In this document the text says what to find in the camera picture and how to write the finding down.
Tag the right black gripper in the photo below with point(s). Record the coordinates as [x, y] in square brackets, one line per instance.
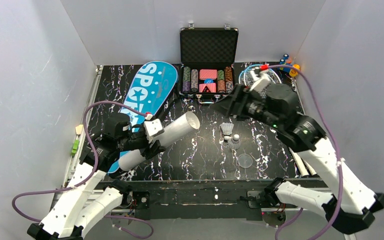
[239, 105]

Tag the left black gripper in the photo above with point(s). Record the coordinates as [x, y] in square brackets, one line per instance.
[152, 144]

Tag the grey shuttlecock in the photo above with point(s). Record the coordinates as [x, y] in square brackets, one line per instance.
[226, 129]

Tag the white shuttlecock tube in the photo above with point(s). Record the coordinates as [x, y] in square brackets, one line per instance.
[185, 124]

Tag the white shuttlecock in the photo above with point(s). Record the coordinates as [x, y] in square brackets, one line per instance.
[234, 142]

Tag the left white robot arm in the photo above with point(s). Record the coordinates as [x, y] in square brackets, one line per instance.
[71, 218]

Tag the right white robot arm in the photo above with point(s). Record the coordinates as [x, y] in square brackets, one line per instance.
[350, 206]

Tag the blue badminton racket lower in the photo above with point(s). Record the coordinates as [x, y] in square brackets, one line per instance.
[246, 78]

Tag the black poker chip case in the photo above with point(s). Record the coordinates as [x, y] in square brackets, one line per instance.
[207, 56]

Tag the clear plastic tube lid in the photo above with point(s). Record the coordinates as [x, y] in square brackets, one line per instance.
[245, 161]

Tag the blue racket cover bag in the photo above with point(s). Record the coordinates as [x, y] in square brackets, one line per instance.
[144, 88]

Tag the colourful toy block train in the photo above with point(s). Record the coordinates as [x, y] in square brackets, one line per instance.
[287, 61]

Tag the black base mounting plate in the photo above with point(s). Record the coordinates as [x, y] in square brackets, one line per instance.
[196, 199]

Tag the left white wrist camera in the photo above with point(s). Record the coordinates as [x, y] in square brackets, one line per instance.
[153, 127]

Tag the green clip on rail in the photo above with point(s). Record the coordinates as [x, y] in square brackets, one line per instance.
[75, 147]

